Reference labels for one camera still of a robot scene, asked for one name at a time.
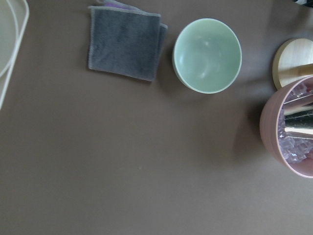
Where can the mint green bowl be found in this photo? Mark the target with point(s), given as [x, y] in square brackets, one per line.
[207, 56]

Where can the pink bowl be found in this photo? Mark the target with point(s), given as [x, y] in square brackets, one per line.
[269, 125]

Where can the white plate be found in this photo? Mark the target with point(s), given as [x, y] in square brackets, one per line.
[8, 33]

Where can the cream serving tray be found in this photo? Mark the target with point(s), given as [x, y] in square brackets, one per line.
[22, 13]

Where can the metal ice scoop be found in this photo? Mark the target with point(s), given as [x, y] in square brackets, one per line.
[298, 117]

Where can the wooden coaster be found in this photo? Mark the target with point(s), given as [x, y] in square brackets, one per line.
[292, 61]

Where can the grey folded cloth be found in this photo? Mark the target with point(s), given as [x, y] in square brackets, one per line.
[125, 40]

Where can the clear ice cubes pile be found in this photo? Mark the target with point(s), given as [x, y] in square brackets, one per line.
[294, 150]

